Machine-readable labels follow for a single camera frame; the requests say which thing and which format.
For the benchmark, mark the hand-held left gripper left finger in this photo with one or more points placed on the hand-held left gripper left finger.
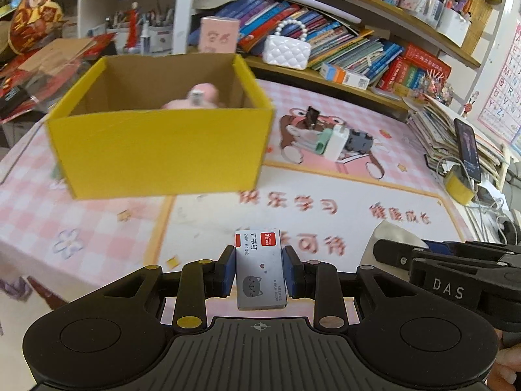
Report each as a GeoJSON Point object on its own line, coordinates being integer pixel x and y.
{"type": "Point", "coordinates": [228, 271]}

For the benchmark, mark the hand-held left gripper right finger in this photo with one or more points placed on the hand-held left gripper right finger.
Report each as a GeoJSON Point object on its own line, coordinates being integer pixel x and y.
{"type": "Point", "coordinates": [289, 271]}

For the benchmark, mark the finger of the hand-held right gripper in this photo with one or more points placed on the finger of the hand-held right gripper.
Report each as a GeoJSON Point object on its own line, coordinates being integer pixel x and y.
{"type": "Point", "coordinates": [395, 254]}

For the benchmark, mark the grey staple box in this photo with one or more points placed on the grey staple box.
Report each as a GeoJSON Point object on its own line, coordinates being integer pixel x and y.
{"type": "Point", "coordinates": [260, 269]}

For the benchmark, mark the white charger plug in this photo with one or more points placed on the white charger plug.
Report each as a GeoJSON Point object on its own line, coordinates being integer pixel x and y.
{"type": "Point", "coordinates": [337, 144]}

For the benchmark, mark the mint green plastic holder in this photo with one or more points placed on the mint green plastic holder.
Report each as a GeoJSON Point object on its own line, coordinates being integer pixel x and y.
{"type": "Point", "coordinates": [325, 140]}

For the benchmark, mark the yellow cardboard box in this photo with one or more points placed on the yellow cardboard box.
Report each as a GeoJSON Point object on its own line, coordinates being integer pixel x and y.
{"type": "Point", "coordinates": [163, 154]}

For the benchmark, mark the black binder clip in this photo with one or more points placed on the black binder clip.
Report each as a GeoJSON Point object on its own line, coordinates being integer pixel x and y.
{"type": "Point", "coordinates": [312, 116]}

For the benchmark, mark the large pink plush pig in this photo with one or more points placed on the large pink plush pig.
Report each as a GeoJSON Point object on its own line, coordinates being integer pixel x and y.
{"type": "Point", "coordinates": [205, 89]}

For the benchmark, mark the person's right hand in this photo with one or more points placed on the person's right hand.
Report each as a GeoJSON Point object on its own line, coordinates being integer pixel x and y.
{"type": "Point", "coordinates": [506, 368]}

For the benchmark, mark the yellow tape roll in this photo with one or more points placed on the yellow tape roll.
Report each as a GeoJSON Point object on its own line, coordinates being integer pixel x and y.
{"type": "Point", "coordinates": [458, 187]}

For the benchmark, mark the black smartphone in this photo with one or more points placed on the black smartphone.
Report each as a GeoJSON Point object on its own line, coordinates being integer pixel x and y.
{"type": "Point", "coordinates": [468, 146]}

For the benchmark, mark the pile of worn booklets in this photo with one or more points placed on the pile of worn booklets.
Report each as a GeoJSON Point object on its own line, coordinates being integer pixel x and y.
{"type": "Point", "coordinates": [435, 130]}

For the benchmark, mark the pink printed tablecloth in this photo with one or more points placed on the pink printed tablecloth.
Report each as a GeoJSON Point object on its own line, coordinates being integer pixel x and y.
{"type": "Point", "coordinates": [101, 228]}

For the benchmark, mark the wooden bookshelf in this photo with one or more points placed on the wooden bookshelf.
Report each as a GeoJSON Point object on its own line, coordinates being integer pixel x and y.
{"type": "Point", "coordinates": [378, 95]}

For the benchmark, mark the flat silver case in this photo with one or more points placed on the flat silver case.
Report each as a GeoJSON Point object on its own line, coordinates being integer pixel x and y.
{"type": "Point", "coordinates": [384, 93]}

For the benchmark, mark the group of acrylic figurines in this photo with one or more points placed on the group of acrylic figurines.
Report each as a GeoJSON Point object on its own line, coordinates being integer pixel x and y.
{"type": "Point", "coordinates": [437, 87]}

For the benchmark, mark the orange and white carton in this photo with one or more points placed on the orange and white carton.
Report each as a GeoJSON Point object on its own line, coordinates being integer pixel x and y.
{"type": "Point", "coordinates": [346, 75]}

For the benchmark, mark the stack of red dictionaries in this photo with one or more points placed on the stack of red dictionaries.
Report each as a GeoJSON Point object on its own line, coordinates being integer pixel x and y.
{"type": "Point", "coordinates": [419, 65]}

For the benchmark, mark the row of leaning blue books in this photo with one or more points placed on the row of leaning blue books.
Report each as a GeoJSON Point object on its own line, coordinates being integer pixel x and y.
{"type": "Point", "coordinates": [346, 44]}

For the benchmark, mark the white quilted handbag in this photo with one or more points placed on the white quilted handbag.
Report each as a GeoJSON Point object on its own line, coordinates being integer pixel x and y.
{"type": "Point", "coordinates": [285, 51]}

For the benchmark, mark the white marker organizer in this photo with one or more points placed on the white marker organizer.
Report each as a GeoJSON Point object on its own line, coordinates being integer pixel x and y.
{"type": "Point", "coordinates": [454, 28]}

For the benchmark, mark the pink cartoon holder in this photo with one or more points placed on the pink cartoon holder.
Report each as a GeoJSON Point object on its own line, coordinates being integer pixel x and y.
{"type": "Point", "coordinates": [217, 34]}

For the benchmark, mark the pen holder with brushes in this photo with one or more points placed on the pen holder with brushes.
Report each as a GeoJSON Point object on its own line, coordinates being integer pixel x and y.
{"type": "Point", "coordinates": [160, 36]}

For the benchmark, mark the row of yellow books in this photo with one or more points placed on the row of yellow books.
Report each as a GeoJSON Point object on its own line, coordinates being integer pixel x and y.
{"type": "Point", "coordinates": [478, 20]}

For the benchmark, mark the pink cup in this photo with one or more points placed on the pink cup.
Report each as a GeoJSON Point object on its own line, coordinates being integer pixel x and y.
{"type": "Point", "coordinates": [411, 0]}

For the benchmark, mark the red slim figurine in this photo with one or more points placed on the red slim figurine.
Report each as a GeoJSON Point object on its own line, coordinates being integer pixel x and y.
{"type": "Point", "coordinates": [132, 28]}

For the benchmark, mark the rolled white paper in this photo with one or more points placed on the rolled white paper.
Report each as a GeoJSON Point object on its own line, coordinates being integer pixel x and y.
{"type": "Point", "coordinates": [309, 3]}

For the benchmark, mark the small black box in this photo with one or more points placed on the small black box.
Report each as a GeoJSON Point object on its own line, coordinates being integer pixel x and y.
{"type": "Point", "coordinates": [12, 99]}

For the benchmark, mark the brown cardboard sheet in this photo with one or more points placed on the brown cardboard sheet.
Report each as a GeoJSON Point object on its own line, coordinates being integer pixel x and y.
{"type": "Point", "coordinates": [53, 55]}

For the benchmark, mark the white shelf unit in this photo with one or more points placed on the white shelf unit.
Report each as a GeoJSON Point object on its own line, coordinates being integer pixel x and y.
{"type": "Point", "coordinates": [101, 12]}

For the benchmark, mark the bag of red packets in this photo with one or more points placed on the bag of red packets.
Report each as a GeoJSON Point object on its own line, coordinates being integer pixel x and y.
{"type": "Point", "coordinates": [12, 69]}

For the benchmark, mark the red fortune figure decoration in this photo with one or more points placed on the red fortune figure decoration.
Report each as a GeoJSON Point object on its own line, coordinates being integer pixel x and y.
{"type": "Point", "coordinates": [36, 12]}

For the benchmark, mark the cartoon wall sticker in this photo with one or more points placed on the cartoon wall sticker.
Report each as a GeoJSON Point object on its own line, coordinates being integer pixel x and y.
{"type": "Point", "coordinates": [470, 104]}

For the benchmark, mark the alphabet wall poster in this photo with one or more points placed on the alphabet wall poster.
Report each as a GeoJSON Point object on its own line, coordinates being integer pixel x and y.
{"type": "Point", "coordinates": [504, 85]}

